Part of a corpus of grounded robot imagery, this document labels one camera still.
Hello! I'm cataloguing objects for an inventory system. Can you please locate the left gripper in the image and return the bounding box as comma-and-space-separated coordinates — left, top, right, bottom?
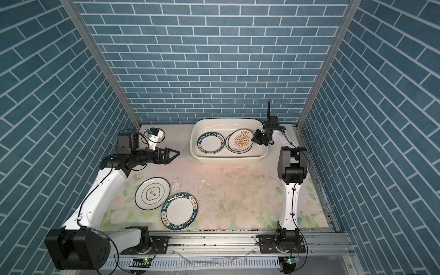
132, 145, 179, 166

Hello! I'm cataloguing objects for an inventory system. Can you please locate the orange sunburst plate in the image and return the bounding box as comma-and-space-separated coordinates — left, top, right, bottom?
229, 129, 254, 154
225, 134, 240, 154

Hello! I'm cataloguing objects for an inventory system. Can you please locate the green rim plate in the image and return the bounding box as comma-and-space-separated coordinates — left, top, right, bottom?
197, 132, 225, 154
160, 192, 199, 231

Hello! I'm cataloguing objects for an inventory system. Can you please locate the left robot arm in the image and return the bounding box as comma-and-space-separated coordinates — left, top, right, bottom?
44, 128, 180, 270

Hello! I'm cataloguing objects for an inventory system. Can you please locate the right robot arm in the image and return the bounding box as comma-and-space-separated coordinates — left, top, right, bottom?
253, 122, 309, 254

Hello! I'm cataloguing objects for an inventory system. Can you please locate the white plastic bin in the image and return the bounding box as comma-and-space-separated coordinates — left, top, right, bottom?
190, 119, 268, 164

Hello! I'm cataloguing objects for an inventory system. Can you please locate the white plate grey flower outline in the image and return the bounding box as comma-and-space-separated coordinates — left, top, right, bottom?
135, 177, 171, 210

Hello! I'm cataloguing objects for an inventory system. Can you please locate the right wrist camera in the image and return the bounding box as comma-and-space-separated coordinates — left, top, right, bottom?
263, 101, 280, 132

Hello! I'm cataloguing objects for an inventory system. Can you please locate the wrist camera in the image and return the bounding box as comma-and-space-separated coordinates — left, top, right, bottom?
143, 127, 166, 151
263, 101, 280, 132

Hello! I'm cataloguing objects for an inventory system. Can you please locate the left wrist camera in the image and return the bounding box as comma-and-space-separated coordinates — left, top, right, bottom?
143, 127, 166, 151

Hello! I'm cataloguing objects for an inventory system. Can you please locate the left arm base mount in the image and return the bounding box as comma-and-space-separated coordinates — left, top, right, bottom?
120, 236, 170, 256

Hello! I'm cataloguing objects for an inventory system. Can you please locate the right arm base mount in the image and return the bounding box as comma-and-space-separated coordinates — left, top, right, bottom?
254, 234, 307, 254

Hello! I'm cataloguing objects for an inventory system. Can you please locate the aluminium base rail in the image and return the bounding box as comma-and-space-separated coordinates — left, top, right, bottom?
97, 230, 363, 275

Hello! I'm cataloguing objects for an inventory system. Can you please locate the left corner aluminium post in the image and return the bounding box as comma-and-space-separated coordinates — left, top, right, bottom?
60, 0, 142, 129

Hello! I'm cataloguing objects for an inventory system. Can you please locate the corner aluminium post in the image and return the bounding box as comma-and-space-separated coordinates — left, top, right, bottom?
296, 0, 362, 129
60, 0, 142, 129

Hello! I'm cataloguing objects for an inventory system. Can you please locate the right corner aluminium post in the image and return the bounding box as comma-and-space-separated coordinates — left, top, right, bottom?
296, 0, 362, 129

